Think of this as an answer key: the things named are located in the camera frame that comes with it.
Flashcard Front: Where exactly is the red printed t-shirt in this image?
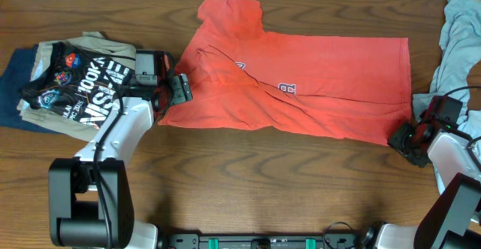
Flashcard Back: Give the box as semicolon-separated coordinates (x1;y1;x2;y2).
162;0;412;145

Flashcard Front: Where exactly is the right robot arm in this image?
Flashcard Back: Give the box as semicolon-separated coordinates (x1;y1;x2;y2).
373;128;480;249

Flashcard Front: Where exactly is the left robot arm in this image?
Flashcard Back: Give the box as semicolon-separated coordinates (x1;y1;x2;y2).
48;74;192;248

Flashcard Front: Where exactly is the black printed folded shirt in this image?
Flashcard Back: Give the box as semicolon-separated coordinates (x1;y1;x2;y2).
20;42;135;129

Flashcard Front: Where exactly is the beige folded garment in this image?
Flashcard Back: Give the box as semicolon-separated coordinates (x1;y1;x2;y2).
17;32;136;141

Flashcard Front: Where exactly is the grey t-shirt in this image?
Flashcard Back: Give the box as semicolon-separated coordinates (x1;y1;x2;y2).
412;0;481;193

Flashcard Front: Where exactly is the navy folded garment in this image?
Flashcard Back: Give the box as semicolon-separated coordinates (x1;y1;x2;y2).
0;44;59;135

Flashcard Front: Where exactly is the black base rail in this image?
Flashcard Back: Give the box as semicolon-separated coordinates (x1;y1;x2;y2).
156;222;377;249

